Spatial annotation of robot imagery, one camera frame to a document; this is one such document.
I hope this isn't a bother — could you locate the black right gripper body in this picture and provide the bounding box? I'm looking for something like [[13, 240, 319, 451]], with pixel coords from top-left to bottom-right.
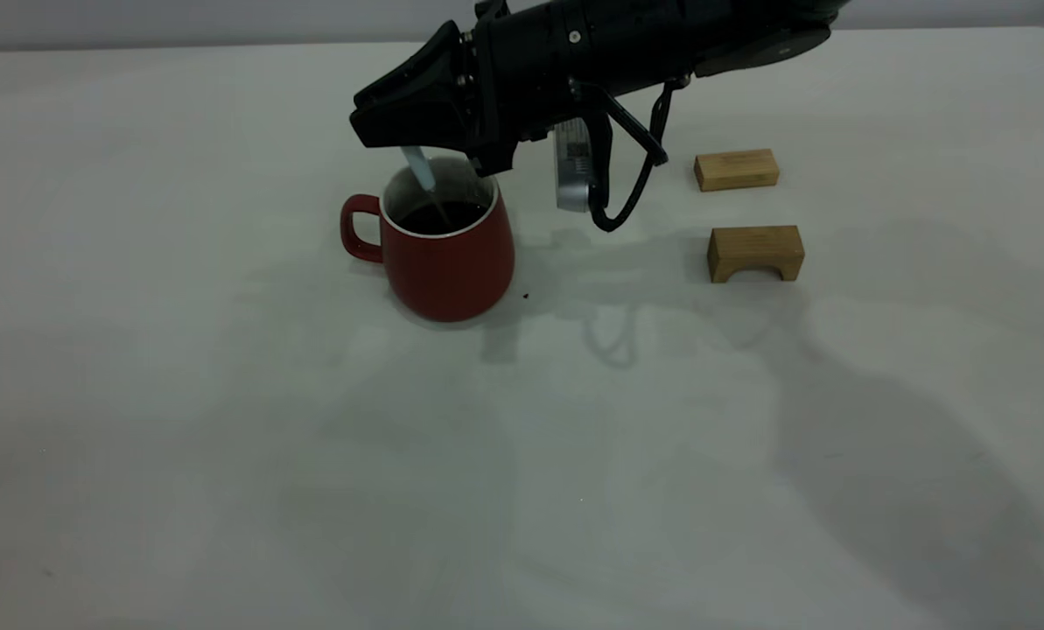
[[467, 0, 694, 174]]

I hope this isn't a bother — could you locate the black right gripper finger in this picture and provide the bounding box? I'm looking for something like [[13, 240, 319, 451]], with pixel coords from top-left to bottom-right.
[[349, 87, 475, 150], [355, 22, 470, 110]]

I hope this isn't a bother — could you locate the spoon with pale blue handle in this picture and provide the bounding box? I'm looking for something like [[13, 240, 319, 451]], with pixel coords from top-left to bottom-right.
[[401, 146, 454, 225]]

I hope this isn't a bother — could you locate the red ceramic cup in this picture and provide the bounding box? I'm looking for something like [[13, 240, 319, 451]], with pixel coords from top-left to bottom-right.
[[340, 157, 515, 323]]

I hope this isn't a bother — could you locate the flat wooden block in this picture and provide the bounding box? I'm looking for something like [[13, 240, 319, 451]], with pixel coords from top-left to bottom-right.
[[695, 149, 780, 193]]

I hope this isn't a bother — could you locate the arched wooden block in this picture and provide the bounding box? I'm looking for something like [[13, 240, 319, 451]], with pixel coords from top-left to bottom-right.
[[707, 225, 805, 284]]

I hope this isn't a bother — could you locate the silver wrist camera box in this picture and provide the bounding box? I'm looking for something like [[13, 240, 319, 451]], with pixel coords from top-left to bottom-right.
[[555, 118, 594, 214]]

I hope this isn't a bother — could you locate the black camera cable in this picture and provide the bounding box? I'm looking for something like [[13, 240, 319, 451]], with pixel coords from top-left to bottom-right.
[[585, 77, 690, 234]]

